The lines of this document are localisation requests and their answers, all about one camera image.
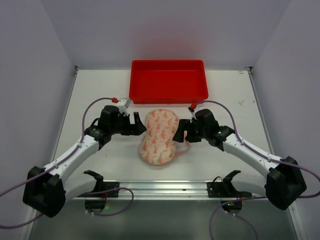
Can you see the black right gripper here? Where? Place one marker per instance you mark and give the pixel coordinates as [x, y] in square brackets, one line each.
[190, 130]

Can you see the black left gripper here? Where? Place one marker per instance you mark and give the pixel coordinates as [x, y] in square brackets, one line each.
[130, 125]

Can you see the floral mesh laundry bag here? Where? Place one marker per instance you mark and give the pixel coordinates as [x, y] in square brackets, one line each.
[157, 147]

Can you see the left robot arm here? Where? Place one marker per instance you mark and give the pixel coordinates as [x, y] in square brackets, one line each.
[48, 188]

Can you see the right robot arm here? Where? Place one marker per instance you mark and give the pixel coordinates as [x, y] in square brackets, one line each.
[284, 182]

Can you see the red plastic tray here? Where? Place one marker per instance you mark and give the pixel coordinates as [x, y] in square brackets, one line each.
[164, 81]

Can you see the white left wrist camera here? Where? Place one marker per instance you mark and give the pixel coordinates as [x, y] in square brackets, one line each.
[122, 105]

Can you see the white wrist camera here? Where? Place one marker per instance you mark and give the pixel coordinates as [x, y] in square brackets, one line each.
[193, 109]
[122, 105]

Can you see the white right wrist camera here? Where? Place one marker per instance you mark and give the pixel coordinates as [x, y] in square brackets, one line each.
[193, 109]

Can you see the aluminium mounting rail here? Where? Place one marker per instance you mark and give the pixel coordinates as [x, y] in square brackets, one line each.
[180, 190]

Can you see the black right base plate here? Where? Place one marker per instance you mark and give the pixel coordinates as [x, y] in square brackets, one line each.
[216, 188]

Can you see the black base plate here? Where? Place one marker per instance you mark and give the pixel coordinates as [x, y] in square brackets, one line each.
[110, 189]
[216, 188]

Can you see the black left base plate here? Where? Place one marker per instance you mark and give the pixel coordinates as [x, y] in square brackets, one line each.
[110, 189]

